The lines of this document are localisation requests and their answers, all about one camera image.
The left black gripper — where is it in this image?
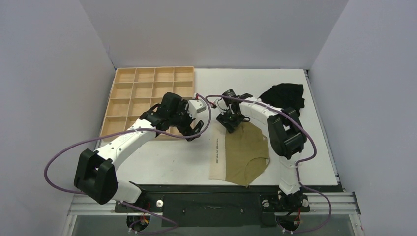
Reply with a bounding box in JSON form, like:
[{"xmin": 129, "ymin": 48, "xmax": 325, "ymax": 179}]
[{"xmin": 169, "ymin": 101, "xmax": 203, "ymax": 141}]

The olive and cream underwear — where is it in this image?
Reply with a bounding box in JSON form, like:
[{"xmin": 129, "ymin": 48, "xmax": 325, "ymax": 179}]
[{"xmin": 208, "ymin": 122, "xmax": 270, "ymax": 187}]

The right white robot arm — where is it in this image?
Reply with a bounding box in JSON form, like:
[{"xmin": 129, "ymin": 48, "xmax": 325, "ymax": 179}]
[{"xmin": 216, "ymin": 89, "xmax": 312, "ymax": 210}]

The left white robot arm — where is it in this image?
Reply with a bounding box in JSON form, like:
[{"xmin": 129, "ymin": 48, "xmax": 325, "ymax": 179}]
[{"xmin": 74, "ymin": 92, "xmax": 207, "ymax": 211}]

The black underwear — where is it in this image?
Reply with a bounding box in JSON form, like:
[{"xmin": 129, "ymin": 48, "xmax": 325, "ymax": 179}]
[{"xmin": 259, "ymin": 83, "xmax": 305, "ymax": 116}]

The wooden compartment tray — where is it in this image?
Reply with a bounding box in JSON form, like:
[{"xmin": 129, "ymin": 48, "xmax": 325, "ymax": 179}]
[{"xmin": 100, "ymin": 66, "xmax": 195, "ymax": 136}]

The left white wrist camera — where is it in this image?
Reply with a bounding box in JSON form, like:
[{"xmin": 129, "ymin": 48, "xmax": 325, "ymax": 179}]
[{"xmin": 188, "ymin": 99, "xmax": 207, "ymax": 116}]

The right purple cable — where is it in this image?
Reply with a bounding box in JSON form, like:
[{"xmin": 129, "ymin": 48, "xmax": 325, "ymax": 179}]
[{"xmin": 205, "ymin": 94, "xmax": 333, "ymax": 235}]

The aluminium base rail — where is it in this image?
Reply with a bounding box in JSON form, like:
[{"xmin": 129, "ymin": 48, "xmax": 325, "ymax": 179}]
[{"xmin": 64, "ymin": 184, "xmax": 364, "ymax": 236}]

